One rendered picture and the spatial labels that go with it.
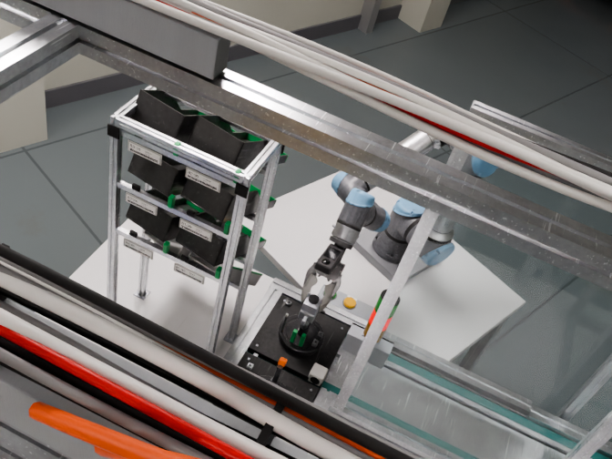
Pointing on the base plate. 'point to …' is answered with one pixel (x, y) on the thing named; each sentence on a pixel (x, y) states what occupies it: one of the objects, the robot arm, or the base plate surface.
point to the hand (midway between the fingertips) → (311, 303)
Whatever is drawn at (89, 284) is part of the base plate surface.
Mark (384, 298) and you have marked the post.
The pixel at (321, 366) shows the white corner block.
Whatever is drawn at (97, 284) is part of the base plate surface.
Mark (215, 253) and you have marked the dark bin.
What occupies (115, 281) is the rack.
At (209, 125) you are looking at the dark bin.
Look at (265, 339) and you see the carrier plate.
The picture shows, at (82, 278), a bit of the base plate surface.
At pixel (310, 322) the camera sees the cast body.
